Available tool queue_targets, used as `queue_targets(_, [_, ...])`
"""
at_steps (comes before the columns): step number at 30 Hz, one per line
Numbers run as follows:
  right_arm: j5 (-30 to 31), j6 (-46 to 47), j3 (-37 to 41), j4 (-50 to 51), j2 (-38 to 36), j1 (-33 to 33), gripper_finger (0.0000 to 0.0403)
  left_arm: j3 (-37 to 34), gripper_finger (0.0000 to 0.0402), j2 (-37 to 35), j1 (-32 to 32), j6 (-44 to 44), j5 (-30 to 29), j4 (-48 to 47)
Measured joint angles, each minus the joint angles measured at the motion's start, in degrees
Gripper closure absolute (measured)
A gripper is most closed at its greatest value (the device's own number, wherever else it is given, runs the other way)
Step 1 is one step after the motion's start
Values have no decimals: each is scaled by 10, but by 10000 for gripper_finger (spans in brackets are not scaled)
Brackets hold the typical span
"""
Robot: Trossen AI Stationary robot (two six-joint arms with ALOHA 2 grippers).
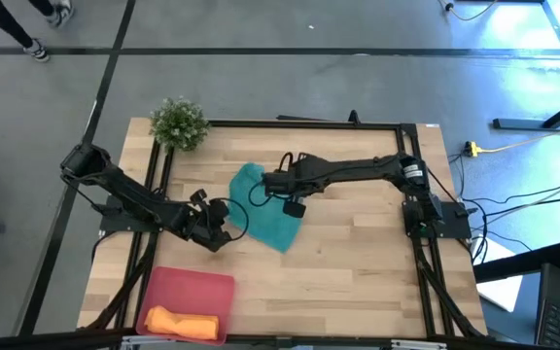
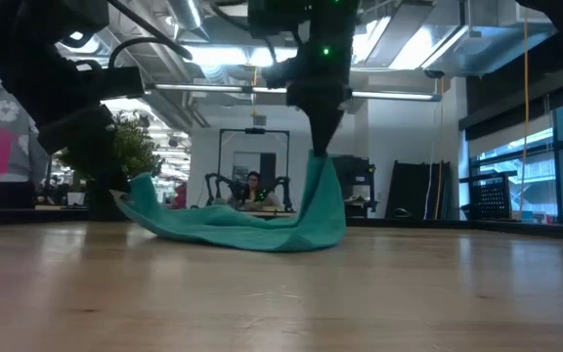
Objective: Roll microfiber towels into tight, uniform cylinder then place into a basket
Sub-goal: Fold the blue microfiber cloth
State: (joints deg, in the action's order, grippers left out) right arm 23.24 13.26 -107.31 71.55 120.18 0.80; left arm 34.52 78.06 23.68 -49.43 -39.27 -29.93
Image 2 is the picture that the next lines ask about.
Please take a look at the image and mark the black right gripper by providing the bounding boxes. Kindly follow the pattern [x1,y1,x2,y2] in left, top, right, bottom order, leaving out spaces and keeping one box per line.
[285,9,360,156]

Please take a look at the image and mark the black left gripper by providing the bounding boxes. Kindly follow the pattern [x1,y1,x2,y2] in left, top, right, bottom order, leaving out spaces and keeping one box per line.
[0,43,132,194]

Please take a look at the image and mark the teal microfiber towel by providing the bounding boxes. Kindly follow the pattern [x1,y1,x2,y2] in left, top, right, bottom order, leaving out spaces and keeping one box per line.
[112,149,348,254]

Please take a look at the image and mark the artificial potted plant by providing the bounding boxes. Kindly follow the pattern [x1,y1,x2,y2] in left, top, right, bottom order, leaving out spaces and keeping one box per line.
[56,110,165,222]

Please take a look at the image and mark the linear ceiling light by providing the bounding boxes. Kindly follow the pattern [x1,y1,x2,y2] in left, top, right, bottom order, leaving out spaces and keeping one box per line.
[147,81,443,103]

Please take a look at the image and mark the person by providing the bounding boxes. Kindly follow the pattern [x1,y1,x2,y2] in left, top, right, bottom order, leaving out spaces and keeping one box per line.
[0,61,51,211]
[226,170,285,211]

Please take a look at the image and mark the black equipment rack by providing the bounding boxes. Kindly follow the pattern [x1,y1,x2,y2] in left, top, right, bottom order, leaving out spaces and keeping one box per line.
[332,154,378,219]

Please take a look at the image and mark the black flat panels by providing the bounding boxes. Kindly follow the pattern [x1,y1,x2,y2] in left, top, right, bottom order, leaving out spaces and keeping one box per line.
[389,159,453,221]

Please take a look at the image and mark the black perforated metal cart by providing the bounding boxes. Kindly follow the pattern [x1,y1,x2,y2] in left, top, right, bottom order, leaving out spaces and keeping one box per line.
[458,170,520,222]

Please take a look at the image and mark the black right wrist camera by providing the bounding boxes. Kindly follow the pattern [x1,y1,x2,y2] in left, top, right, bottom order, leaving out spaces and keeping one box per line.
[260,57,307,92]

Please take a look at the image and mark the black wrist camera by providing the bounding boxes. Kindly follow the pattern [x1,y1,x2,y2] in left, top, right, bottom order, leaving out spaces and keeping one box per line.
[260,57,307,92]
[84,66,146,100]

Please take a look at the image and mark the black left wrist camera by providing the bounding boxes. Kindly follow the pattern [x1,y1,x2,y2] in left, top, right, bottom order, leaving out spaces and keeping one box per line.
[84,66,146,100]

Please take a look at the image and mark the black background gantry frame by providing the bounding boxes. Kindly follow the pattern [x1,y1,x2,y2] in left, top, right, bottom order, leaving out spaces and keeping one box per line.
[217,127,291,206]

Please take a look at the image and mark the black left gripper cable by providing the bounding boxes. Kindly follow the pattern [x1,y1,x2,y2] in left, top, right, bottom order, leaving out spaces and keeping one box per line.
[108,36,195,69]

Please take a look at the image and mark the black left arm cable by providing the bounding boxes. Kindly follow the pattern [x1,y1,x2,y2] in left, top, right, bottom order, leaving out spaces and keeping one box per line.
[105,0,195,63]

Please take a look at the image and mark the silver ventilation duct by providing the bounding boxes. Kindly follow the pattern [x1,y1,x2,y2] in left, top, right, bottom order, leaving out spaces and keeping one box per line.
[114,0,212,131]

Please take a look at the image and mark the large metal air duct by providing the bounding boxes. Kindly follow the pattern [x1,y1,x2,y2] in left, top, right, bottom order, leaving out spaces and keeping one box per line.
[349,0,559,78]

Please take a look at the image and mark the black aluminium table frame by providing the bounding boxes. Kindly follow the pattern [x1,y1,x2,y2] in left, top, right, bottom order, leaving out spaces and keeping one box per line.
[0,207,563,242]

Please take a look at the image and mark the yellow hanging cable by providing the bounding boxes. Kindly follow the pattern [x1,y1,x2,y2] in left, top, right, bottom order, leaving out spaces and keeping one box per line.
[519,0,532,215]

